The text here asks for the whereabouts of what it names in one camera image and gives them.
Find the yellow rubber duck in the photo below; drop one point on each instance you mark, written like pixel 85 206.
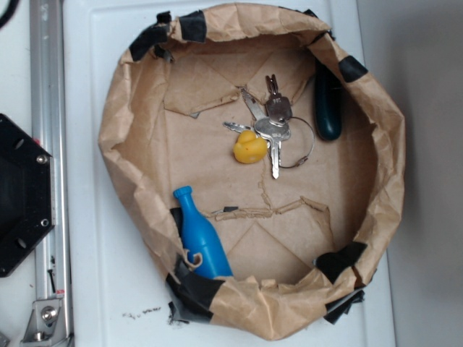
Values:
pixel 249 148

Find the silver key pointing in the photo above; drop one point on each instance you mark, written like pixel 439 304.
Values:
pixel 237 127
pixel 253 105

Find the silver key pointing down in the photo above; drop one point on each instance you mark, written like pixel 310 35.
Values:
pixel 275 135

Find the silver key pointing upper left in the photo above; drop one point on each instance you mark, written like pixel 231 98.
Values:
pixel 253 105

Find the brown paper bag bin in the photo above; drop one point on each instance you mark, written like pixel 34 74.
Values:
pixel 295 244

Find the blue plastic bottle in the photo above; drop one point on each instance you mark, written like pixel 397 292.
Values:
pixel 200 239

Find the square-head silver key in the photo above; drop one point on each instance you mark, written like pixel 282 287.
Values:
pixel 278 106

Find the dark green oblong object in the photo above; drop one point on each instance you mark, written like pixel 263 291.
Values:
pixel 327 103

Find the white tray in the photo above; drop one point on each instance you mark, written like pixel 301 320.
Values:
pixel 119 299

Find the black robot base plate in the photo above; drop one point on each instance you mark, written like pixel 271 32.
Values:
pixel 26 199

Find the aluminium extrusion rail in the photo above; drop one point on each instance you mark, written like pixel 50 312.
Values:
pixel 52 255

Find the metal corner bracket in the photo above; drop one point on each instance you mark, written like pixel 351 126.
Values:
pixel 46 326

